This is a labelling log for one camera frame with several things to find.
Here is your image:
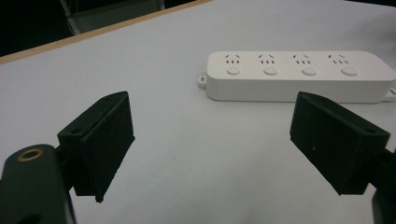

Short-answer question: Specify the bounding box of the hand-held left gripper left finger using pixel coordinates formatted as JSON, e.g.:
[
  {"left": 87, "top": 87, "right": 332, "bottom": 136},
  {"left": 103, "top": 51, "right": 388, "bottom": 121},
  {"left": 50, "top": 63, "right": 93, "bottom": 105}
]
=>
[{"left": 57, "top": 91, "right": 136, "bottom": 203}]

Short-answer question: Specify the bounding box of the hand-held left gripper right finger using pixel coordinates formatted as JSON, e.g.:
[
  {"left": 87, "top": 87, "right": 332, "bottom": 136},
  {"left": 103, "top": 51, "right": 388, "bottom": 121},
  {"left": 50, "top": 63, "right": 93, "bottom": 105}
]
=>
[{"left": 289, "top": 91, "right": 391, "bottom": 196}]

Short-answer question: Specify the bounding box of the white power strip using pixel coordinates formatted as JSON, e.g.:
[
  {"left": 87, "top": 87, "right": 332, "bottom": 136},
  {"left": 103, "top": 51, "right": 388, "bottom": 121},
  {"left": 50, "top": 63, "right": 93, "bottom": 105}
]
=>
[{"left": 197, "top": 50, "right": 396, "bottom": 105}]

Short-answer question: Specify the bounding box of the grey metal chair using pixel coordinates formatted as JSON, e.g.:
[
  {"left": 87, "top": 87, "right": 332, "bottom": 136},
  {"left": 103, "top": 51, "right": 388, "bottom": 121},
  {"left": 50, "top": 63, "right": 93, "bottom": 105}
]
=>
[{"left": 59, "top": 0, "right": 166, "bottom": 35}]

